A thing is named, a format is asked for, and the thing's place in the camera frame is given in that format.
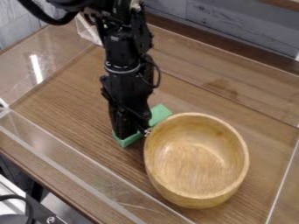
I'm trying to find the clear acrylic corner bracket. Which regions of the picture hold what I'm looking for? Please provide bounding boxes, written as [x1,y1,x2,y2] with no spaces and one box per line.
[74,13,102,46]

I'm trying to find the clear acrylic tray wall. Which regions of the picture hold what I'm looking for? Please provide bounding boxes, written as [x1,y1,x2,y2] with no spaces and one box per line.
[0,17,299,224]

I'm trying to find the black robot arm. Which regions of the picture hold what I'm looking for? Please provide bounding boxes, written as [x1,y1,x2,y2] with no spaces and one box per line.
[16,0,161,139]

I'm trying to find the green rectangular block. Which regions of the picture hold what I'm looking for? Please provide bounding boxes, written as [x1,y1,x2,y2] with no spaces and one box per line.
[112,104,173,148]

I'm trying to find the light wooden bowl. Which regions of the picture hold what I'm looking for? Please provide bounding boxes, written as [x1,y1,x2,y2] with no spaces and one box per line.
[144,113,249,209]

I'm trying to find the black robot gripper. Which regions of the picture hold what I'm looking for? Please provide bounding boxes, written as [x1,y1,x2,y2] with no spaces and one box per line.
[100,59,161,139]

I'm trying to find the black cable lower left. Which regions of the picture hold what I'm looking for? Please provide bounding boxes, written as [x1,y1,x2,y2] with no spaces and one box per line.
[0,193,36,224]

